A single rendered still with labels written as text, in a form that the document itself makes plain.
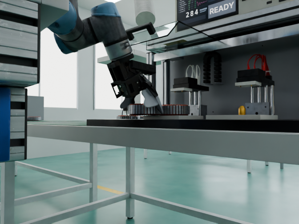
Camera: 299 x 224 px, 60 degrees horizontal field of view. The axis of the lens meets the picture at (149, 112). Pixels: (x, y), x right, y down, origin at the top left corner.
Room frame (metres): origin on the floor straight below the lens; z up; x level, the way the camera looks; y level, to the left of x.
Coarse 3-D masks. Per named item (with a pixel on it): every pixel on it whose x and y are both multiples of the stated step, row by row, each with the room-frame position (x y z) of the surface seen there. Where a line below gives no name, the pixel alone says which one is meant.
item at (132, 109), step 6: (132, 108) 0.81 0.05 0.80; (138, 108) 0.80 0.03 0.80; (144, 108) 0.80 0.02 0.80; (150, 108) 0.80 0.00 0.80; (156, 108) 0.81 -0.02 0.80; (132, 114) 0.82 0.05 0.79; (138, 114) 0.80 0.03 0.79; (144, 114) 0.88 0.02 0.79; (150, 114) 0.80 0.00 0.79; (156, 114) 0.81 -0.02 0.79
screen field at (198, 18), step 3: (204, 15) 0.96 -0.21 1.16; (192, 18) 1.00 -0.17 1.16; (195, 18) 0.99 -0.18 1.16; (198, 18) 0.98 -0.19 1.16; (201, 18) 0.97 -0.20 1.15; (204, 18) 0.96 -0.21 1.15; (183, 21) 1.03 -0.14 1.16; (186, 21) 1.02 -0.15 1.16; (189, 21) 1.01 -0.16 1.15; (192, 21) 1.00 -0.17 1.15
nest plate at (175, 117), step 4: (144, 116) 0.89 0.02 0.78; (148, 116) 0.88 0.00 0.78; (152, 116) 0.87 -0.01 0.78; (156, 116) 0.85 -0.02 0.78; (160, 116) 0.84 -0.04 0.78; (164, 116) 0.83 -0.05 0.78; (168, 116) 0.82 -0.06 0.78; (172, 116) 0.81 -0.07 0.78; (176, 116) 0.80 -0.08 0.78; (180, 116) 0.80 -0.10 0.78; (184, 116) 0.82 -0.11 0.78; (188, 116) 0.84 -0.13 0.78; (192, 116) 0.85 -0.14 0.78; (196, 116) 0.87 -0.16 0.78; (200, 116) 0.89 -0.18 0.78
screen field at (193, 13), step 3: (195, 9) 0.99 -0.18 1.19; (186, 12) 1.02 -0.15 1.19; (189, 12) 1.01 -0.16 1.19; (192, 12) 1.00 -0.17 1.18; (195, 12) 0.99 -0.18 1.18; (198, 12) 0.98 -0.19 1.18; (186, 15) 1.02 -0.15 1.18; (189, 15) 1.01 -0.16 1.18; (192, 15) 1.00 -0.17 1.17; (195, 15) 0.99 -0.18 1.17
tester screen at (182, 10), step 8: (184, 0) 1.02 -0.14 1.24; (192, 0) 1.00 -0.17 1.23; (200, 0) 0.98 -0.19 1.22; (216, 0) 0.93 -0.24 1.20; (184, 8) 1.02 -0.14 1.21; (192, 8) 1.00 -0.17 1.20; (200, 8) 0.98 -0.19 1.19; (184, 16) 1.02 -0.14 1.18; (192, 16) 1.00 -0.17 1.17; (216, 16) 0.93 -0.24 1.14; (192, 24) 1.00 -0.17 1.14
